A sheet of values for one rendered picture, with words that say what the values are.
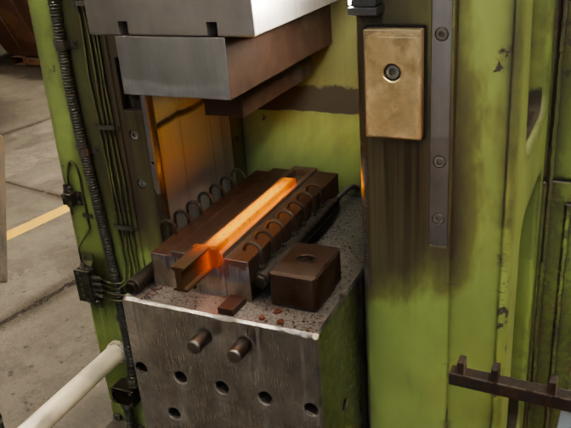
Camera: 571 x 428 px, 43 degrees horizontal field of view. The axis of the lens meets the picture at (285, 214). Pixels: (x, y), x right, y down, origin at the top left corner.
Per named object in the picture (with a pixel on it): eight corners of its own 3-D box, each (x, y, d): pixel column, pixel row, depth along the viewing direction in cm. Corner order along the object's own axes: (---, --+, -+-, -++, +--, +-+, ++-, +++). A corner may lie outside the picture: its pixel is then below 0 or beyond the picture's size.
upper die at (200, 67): (231, 100, 109) (224, 37, 105) (123, 94, 118) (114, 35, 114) (332, 42, 144) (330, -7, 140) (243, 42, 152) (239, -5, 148)
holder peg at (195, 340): (200, 357, 120) (198, 343, 119) (186, 353, 121) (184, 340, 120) (212, 343, 124) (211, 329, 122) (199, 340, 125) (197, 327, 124)
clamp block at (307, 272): (317, 313, 119) (314, 279, 116) (270, 305, 122) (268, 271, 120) (342, 278, 129) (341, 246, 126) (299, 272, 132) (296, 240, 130)
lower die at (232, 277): (251, 301, 124) (247, 257, 120) (155, 284, 132) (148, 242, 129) (339, 205, 158) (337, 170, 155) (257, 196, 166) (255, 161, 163)
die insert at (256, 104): (243, 118, 122) (240, 82, 119) (205, 115, 125) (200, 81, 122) (312, 75, 146) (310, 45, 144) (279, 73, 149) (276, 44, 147)
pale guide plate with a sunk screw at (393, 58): (420, 141, 112) (421, 30, 105) (364, 137, 116) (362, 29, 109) (424, 137, 114) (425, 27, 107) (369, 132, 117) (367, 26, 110)
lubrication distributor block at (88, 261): (103, 317, 158) (91, 261, 152) (80, 312, 161) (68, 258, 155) (112, 309, 161) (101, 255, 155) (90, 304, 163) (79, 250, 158)
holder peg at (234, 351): (240, 365, 117) (240, 351, 116) (226, 363, 118) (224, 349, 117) (252, 351, 120) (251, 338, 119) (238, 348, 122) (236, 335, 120)
